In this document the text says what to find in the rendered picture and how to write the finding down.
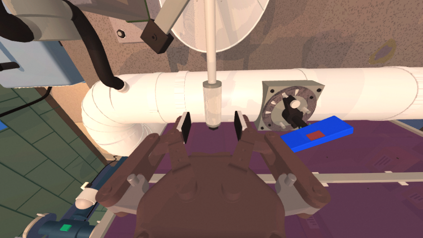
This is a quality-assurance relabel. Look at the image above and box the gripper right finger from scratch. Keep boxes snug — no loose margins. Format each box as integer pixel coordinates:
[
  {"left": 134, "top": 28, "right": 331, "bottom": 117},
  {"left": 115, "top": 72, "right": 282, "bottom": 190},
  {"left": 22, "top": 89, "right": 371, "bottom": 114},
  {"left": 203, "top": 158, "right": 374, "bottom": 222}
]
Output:
[{"left": 229, "top": 110, "right": 332, "bottom": 210}]

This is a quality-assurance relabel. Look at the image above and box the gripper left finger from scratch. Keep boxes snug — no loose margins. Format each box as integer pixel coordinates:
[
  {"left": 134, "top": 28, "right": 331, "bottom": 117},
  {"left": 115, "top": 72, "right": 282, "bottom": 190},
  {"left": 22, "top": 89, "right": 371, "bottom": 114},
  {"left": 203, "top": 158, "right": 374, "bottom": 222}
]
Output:
[{"left": 95, "top": 111, "right": 194, "bottom": 208}]

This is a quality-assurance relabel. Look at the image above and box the grey square damper plate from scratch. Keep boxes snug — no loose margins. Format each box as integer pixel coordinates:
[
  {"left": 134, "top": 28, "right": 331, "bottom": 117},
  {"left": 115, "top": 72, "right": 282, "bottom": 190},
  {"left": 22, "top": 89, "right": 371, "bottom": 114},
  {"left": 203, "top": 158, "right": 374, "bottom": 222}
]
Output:
[{"left": 254, "top": 80, "right": 326, "bottom": 131}]

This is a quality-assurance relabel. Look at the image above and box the white round extraction hood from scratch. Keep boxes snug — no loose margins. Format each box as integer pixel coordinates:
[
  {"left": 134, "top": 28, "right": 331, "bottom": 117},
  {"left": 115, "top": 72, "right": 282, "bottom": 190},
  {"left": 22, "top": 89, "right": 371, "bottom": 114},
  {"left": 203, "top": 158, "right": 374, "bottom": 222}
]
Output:
[{"left": 159, "top": 0, "right": 270, "bottom": 54}]

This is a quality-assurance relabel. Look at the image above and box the blue flat box red patch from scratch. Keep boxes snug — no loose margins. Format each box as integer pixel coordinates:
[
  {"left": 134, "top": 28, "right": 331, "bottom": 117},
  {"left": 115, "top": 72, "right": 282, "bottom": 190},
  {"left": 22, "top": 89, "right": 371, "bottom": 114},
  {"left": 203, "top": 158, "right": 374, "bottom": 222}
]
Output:
[{"left": 280, "top": 115, "right": 355, "bottom": 153}]

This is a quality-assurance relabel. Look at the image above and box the white dome cap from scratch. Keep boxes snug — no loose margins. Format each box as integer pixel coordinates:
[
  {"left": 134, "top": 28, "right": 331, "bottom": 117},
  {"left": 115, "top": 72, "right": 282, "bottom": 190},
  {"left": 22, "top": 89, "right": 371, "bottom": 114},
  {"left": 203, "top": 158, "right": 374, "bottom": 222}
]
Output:
[{"left": 75, "top": 186, "right": 99, "bottom": 210}]

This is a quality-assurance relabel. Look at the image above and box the white rod with cylinder grip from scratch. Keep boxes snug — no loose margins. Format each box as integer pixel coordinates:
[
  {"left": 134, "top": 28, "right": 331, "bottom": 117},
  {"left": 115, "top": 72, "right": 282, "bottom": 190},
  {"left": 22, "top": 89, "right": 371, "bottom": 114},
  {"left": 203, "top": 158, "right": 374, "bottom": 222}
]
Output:
[{"left": 201, "top": 0, "right": 222, "bottom": 131}]

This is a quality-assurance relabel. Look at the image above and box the teal device with green button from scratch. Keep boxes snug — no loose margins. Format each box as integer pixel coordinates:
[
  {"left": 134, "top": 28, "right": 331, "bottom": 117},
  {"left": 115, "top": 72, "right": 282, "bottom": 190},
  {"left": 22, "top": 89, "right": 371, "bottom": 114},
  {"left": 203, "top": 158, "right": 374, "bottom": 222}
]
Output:
[{"left": 22, "top": 211, "right": 110, "bottom": 238}]

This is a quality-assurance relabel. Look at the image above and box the beige plate with bolt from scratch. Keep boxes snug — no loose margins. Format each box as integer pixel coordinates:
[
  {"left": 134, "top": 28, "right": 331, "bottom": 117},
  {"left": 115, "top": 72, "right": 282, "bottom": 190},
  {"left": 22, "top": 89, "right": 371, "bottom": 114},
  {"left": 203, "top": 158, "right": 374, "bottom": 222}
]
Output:
[{"left": 108, "top": 16, "right": 150, "bottom": 44}]

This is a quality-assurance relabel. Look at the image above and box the light blue box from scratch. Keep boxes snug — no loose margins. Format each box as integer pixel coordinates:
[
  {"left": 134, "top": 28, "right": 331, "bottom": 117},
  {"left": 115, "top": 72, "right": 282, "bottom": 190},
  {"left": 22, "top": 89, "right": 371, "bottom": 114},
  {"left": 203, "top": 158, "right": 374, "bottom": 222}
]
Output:
[{"left": 0, "top": 35, "right": 85, "bottom": 89}]

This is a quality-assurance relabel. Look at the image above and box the white rounded machine housing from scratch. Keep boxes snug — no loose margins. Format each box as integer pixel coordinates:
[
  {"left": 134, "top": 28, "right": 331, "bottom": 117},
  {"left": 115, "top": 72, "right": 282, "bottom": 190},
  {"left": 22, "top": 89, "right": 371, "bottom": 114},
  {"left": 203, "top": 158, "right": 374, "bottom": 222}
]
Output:
[{"left": 0, "top": 0, "right": 84, "bottom": 43}]

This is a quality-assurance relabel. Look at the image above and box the black damper handle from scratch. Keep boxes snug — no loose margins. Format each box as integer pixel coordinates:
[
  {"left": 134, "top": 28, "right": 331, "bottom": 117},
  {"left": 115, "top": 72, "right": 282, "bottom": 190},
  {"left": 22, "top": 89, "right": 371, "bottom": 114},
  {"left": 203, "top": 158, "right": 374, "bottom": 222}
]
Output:
[{"left": 281, "top": 94, "right": 308, "bottom": 130}]

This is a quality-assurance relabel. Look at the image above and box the white extraction duct pipe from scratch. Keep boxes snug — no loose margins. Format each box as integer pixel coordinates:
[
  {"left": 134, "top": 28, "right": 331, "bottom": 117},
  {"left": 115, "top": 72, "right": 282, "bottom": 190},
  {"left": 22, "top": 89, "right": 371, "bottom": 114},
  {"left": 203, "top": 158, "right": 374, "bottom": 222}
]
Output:
[{"left": 81, "top": 66, "right": 423, "bottom": 157}]

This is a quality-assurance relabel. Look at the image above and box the black corrugated hose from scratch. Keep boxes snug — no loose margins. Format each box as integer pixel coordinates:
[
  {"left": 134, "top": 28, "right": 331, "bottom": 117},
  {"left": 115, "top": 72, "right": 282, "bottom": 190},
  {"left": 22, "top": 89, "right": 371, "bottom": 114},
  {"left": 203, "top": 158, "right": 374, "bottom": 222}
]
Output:
[{"left": 61, "top": 0, "right": 129, "bottom": 93}]

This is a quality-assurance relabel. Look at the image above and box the thin black cable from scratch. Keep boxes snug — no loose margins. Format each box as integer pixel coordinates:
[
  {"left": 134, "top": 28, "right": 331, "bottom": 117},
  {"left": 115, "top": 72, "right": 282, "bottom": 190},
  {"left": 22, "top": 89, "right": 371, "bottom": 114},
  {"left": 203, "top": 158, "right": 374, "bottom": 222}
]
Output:
[{"left": 0, "top": 86, "right": 53, "bottom": 117}]

